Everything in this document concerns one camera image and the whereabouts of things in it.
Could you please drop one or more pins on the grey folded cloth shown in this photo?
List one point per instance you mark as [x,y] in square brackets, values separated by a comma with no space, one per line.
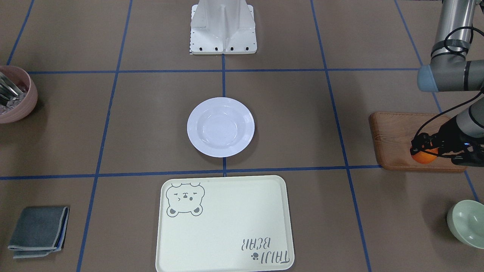
[39,231]

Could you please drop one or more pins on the metal scoop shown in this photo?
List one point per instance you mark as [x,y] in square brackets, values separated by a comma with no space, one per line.
[10,94]

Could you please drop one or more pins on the pink bowl with ice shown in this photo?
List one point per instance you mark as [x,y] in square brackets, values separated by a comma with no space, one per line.
[24,81]

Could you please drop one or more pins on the green ceramic bowl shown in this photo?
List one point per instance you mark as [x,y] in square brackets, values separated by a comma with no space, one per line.
[465,220]

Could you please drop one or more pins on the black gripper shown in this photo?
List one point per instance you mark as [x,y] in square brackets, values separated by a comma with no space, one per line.
[448,133]

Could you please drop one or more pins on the wooden brown tray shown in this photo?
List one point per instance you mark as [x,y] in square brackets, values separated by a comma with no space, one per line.
[392,133]

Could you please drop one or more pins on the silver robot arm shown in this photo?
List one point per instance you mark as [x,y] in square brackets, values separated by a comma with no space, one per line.
[449,70]

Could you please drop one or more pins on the cream bear tray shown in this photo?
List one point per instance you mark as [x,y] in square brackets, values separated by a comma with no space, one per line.
[224,224]

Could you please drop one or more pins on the white round plate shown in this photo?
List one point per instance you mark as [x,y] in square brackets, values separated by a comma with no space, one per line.
[220,127]

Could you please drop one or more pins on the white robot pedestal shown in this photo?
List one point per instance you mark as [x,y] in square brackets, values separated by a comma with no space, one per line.
[222,27]

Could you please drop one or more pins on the orange fruit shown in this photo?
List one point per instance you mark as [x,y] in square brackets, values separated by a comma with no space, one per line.
[423,157]

